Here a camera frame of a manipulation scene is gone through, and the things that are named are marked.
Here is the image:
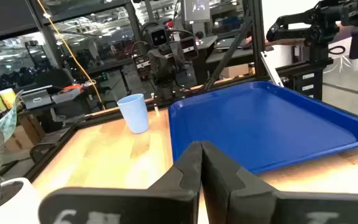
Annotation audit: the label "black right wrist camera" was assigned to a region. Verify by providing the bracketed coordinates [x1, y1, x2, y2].
[149, 26, 169, 47]

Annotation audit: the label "grey laptop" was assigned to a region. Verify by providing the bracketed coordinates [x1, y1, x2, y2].
[214, 37, 248, 50]

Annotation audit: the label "grey flat case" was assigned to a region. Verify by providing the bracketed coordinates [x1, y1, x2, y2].
[51, 88, 83, 105]

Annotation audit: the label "light blue plastic cup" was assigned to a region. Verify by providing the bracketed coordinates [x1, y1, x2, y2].
[116, 93, 150, 134]

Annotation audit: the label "blue plastic tray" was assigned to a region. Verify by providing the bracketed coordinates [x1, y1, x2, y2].
[168, 80, 358, 175]

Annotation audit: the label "yellow plastic container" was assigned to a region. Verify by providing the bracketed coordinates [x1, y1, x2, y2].
[0, 88, 17, 110]

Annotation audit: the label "yellow hanging cable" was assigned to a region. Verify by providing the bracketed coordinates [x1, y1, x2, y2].
[35, 0, 107, 111]

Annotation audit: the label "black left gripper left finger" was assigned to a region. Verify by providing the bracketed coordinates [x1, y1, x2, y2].
[39, 141, 203, 224]

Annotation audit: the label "grey device box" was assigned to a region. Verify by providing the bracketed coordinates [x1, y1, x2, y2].
[21, 89, 53, 110]

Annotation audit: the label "brown cardboard box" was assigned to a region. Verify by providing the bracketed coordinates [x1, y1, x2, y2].
[3, 116, 43, 153]
[221, 63, 250, 79]

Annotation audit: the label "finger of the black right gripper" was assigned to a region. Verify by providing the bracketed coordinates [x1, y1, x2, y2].
[150, 55, 166, 85]
[163, 53, 181, 85]

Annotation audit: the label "black office desk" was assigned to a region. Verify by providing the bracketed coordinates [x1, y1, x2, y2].
[205, 35, 275, 68]

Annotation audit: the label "black drawer unit white labels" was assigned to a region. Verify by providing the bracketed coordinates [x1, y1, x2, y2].
[292, 70, 324, 101]

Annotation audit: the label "white frame bracket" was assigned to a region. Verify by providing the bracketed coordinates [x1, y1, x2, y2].
[260, 51, 285, 88]

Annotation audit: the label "black aluminium table frame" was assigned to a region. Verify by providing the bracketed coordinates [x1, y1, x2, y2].
[26, 0, 335, 183]

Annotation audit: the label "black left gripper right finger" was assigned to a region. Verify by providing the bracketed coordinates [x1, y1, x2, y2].
[202, 141, 358, 224]

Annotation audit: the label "grey hanging monitor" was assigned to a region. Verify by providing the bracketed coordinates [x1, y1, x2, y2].
[183, 0, 211, 23]

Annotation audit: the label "orange object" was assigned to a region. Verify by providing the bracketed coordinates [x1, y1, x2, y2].
[63, 83, 82, 93]

